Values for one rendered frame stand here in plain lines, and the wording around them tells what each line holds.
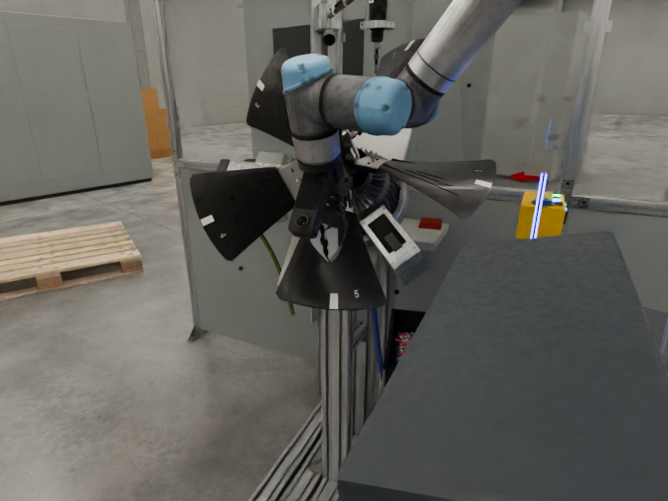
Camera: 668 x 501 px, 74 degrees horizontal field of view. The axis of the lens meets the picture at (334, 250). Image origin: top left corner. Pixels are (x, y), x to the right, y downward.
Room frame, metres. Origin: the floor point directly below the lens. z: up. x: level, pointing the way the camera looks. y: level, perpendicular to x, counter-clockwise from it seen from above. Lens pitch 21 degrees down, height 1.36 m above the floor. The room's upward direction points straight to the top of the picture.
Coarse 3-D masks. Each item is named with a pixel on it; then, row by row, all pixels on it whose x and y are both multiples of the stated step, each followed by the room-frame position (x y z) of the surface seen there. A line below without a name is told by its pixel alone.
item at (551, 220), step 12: (528, 192) 1.18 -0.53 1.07; (528, 204) 1.05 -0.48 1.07; (552, 204) 1.04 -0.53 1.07; (564, 204) 1.06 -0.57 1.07; (528, 216) 1.04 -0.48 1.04; (540, 216) 1.03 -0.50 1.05; (552, 216) 1.02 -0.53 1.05; (564, 216) 1.01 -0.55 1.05; (528, 228) 1.04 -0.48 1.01; (540, 228) 1.03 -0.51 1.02; (552, 228) 1.02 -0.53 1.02
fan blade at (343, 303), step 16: (352, 224) 0.93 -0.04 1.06; (304, 240) 0.86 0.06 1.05; (352, 240) 0.90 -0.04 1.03; (304, 256) 0.83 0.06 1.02; (320, 256) 0.84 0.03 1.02; (352, 256) 0.87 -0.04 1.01; (368, 256) 0.89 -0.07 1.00; (288, 272) 0.81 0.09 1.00; (304, 272) 0.81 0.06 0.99; (320, 272) 0.82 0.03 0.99; (336, 272) 0.83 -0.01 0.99; (352, 272) 0.84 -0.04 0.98; (368, 272) 0.85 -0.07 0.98; (288, 288) 0.79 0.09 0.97; (304, 288) 0.79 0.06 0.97; (320, 288) 0.80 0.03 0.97; (336, 288) 0.81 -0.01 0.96; (368, 288) 0.83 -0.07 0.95; (304, 304) 0.77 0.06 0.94; (320, 304) 0.78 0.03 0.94; (352, 304) 0.79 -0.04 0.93; (368, 304) 0.80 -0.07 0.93; (384, 304) 0.81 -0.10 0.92
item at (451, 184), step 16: (400, 160) 0.99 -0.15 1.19; (480, 160) 0.98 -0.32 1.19; (400, 176) 0.89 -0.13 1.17; (416, 176) 0.89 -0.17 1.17; (432, 176) 0.89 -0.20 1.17; (448, 176) 0.90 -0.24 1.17; (464, 176) 0.90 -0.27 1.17; (480, 176) 0.90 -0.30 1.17; (432, 192) 0.84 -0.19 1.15; (448, 192) 0.84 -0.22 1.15; (464, 192) 0.84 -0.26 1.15; (480, 192) 0.85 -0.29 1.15; (448, 208) 0.81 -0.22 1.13; (464, 208) 0.80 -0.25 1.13
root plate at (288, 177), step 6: (294, 162) 1.02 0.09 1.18; (282, 168) 1.02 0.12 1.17; (288, 168) 1.02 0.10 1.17; (294, 168) 1.02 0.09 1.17; (282, 174) 1.02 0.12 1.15; (288, 174) 1.02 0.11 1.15; (294, 174) 1.02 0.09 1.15; (300, 174) 1.02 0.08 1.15; (288, 180) 1.02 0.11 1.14; (294, 180) 1.02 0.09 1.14; (288, 186) 1.02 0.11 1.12; (294, 186) 1.03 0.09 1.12; (294, 192) 1.03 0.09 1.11; (294, 198) 1.03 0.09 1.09
